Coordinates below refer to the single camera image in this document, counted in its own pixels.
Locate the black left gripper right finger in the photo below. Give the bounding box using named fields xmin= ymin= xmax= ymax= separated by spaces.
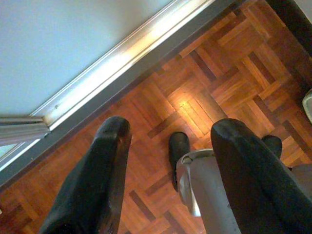
xmin=210 ymin=118 xmax=312 ymax=234

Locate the white plastic tray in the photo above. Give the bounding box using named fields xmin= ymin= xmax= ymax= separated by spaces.
xmin=301 ymin=88 xmax=312 ymax=124

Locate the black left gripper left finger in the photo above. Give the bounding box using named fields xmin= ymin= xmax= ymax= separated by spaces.
xmin=39 ymin=116 xmax=133 ymax=234

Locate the black framed glass door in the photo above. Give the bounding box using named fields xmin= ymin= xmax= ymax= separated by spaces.
xmin=0 ymin=0 xmax=242 ymax=190

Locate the black furniture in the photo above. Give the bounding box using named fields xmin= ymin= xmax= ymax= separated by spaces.
xmin=265 ymin=0 xmax=312 ymax=49

